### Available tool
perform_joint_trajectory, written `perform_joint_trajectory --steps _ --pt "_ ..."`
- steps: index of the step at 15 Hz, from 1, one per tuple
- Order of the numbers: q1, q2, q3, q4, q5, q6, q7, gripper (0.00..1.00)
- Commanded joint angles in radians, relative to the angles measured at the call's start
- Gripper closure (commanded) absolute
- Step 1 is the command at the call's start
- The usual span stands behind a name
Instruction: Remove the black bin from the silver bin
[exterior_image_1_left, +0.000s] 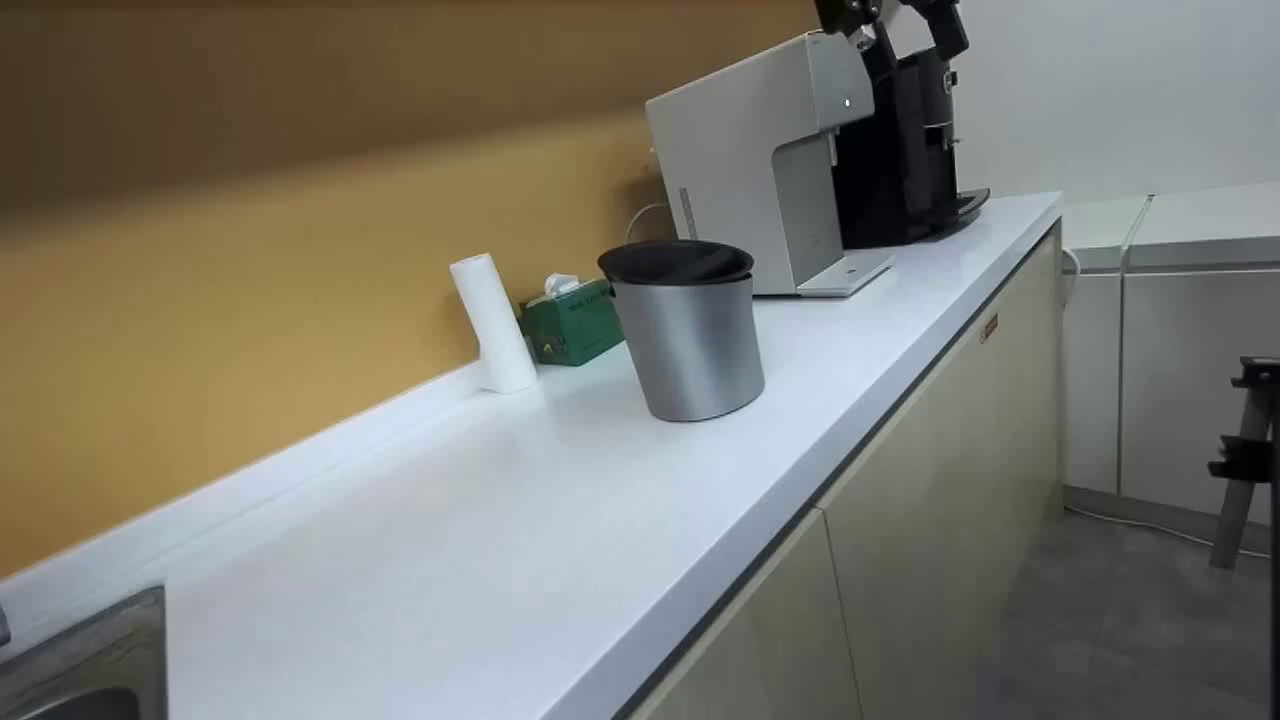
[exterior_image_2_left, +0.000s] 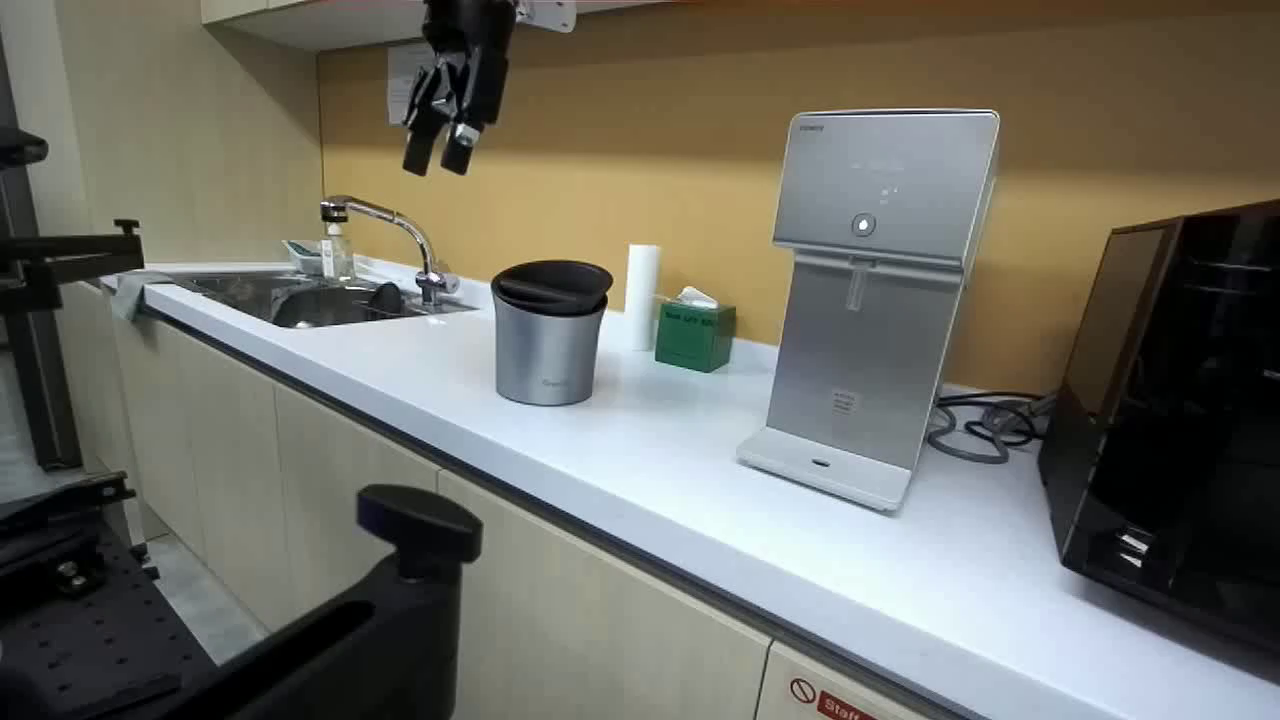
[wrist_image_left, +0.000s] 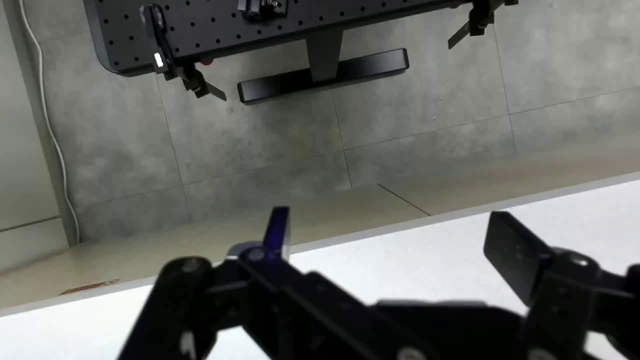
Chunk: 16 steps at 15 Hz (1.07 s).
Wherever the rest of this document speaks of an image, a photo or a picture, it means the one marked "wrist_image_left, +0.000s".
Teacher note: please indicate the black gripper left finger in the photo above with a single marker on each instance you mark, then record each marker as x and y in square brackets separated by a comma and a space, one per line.
[200, 306]

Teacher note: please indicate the black perforated board on stand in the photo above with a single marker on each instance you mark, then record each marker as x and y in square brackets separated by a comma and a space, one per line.
[213, 26]

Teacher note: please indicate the black mounted device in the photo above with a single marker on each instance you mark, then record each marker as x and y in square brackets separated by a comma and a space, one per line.
[263, 9]

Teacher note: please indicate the black clamp with silver tip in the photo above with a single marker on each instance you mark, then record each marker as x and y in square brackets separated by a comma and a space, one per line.
[190, 76]

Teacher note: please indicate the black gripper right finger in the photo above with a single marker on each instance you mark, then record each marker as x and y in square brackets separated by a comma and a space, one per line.
[526, 267]

